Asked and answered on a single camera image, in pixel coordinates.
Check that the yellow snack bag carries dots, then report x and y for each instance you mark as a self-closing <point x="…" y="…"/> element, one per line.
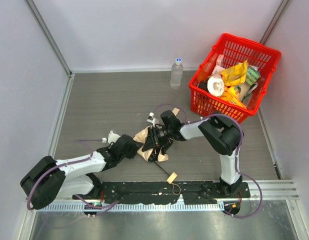
<point x="235" y="75"/>

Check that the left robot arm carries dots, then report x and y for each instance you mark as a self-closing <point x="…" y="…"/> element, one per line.
<point x="50" y="178"/>

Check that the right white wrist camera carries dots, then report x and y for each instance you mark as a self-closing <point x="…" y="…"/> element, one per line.
<point x="151" y="119"/>

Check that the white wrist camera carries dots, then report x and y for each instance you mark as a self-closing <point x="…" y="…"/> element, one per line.
<point x="111" y="138"/>
<point x="151" y="119"/>

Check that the beige folding umbrella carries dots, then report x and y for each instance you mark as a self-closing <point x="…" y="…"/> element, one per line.
<point x="171" y="123"/>

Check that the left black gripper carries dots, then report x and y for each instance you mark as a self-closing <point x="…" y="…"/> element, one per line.
<point x="134" y="145"/>

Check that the white slotted cable duct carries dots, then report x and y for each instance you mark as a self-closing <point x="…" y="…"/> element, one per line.
<point x="76" y="206"/>

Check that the orange snack bag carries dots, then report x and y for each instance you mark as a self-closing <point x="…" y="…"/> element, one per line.
<point x="231" y="95"/>

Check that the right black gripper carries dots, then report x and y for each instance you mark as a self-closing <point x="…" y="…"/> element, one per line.
<point x="152" y="138"/>

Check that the beige cup in basket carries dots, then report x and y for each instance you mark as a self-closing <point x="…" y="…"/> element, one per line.
<point x="244" y="89"/>

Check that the white box in basket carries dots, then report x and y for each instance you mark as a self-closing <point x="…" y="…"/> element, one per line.
<point x="219" y="65"/>

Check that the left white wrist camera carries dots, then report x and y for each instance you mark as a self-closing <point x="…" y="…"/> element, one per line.
<point x="111" y="138"/>

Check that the clear water bottle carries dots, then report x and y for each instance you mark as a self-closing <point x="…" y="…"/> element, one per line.
<point x="176" y="74"/>

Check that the green carton box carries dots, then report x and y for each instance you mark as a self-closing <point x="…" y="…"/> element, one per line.
<point x="252" y="75"/>

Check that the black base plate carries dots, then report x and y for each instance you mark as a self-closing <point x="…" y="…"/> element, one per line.
<point x="162" y="193"/>

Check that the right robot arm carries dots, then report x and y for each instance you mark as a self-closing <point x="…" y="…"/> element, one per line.
<point x="222" y="132"/>

